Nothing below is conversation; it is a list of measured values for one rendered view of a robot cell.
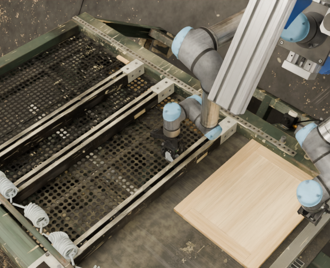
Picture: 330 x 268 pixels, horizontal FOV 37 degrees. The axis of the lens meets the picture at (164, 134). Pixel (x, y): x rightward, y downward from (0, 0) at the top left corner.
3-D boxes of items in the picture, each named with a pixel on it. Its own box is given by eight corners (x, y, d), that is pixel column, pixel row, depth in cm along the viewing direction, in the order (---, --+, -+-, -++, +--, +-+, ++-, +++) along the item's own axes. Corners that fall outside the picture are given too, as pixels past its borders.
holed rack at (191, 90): (296, 153, 232) (297, 152, 231) (293, 156, 230) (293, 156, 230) (76, 16, 311) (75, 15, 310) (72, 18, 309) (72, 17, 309)
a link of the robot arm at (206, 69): (239, 64, 170) (226, 132, 213) (218, 44, 174) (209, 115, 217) (213, 81, 167) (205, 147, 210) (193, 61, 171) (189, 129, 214)
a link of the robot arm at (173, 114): (186, 107, 207) (170, 117, 203) (185, 125, 215) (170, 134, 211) (174, 97, 211) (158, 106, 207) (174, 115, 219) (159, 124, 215)
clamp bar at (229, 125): (238, 133, 247) (244, 98, 230) (48, 296, 190) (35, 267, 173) (223, 123, 252) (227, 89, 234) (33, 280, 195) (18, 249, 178)
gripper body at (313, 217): (297, 214, 172) (293, 207, 161) (312, 194, 172) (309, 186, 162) (316, 227, 168) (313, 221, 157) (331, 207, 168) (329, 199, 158)
